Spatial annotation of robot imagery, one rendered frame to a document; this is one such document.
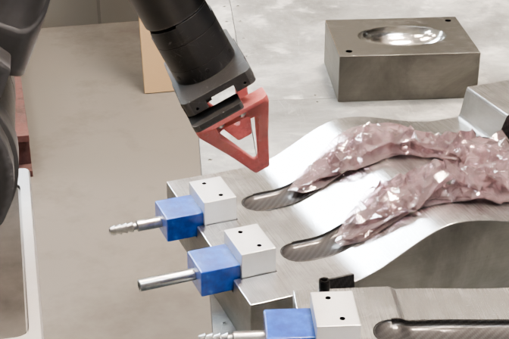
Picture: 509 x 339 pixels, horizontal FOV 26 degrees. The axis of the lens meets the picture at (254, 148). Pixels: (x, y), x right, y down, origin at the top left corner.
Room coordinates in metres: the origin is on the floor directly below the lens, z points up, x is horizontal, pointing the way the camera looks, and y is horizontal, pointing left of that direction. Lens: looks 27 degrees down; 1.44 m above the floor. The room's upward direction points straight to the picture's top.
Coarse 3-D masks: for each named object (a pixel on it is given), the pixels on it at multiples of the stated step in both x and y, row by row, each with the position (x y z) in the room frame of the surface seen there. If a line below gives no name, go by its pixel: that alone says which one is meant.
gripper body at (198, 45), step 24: (192, 24) 0.86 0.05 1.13; (216, 24) 0.88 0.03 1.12; (168, 48) 0.86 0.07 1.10; (192, 48) 0.86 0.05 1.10; (216, 48) 0.87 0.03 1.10; (168, 72) 0.90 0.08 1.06; (192, 72) 0.86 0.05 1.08; (216, 72) 0.86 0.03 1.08; (240, 72) 0.85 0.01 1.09; (192, 96) 0.84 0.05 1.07
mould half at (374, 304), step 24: (336, 288) 0.82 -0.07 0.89; (360, 288) 0.82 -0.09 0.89; (384, 288) 0.82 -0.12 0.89; (408, 288) 0.83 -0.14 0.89; (432, 288) 0.83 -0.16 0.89; (456, 288) 0.83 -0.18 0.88; (480, 288) 0.83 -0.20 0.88; (504, 288) 0.83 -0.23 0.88; (360, 312) 0.79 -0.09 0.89; (384, 312) 0.79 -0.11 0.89; (408, 312) 0.79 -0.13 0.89; (432, 312) 0.79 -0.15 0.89; (456, 312) 0.79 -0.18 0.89; (480, 312) 0.79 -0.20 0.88; (504, 312) 0.80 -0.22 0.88
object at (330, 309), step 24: (264, 312) 0.77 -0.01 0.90; (288, 312) 0.77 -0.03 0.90; (312, 312) 0.76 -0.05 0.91; (336, 312) 0.75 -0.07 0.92; (216, 336) 0.74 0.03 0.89; (240, 336) 0.74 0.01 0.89; (264, 336) 0.74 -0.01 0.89; (288, 336) 0.73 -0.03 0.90; (312, 336) 0.73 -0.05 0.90; (336, 336) 0.73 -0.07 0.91; (360, 336) 0.73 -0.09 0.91
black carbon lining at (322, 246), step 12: (504, 132) 1.15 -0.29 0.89; (264, 192) 1.06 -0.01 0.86; (276, 192) 1.07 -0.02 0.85; (288, 192) 1.06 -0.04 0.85; (300, 192) 1.06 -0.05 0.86; (312, 192) 1.05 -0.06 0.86; (252, 204) 1.04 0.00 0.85; (264, 204) 1.04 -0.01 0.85; (276, 204) 1.04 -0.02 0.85; (288, 204) 1.03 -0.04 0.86; (336, 228) 0.97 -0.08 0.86; (300, 240) 0.96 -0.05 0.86; (312, 240) 0.96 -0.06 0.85; (324, 240) 0.97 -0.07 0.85; (288, 252) 0.94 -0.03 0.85; (300, 252) 0.95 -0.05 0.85; (312, 252) 0.95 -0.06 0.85; (324, 252) 0.95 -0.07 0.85; (336, 252) 0.94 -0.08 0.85
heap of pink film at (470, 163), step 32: (352, 128) 1.11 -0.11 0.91; (384, 128) 1.10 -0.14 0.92; (320, 160) 1.07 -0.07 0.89; (352, 160) 1.05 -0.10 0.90; (448, 160) 1.08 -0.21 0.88; (480, 160) 1.06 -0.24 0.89; (384, 192) 0.97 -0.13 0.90; (416, 192) 0.97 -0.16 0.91; (448, 192) 0.97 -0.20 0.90; (480, 192) 0.98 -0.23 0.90; (352, 224) 0.96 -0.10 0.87; (384, 224) 0.95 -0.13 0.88
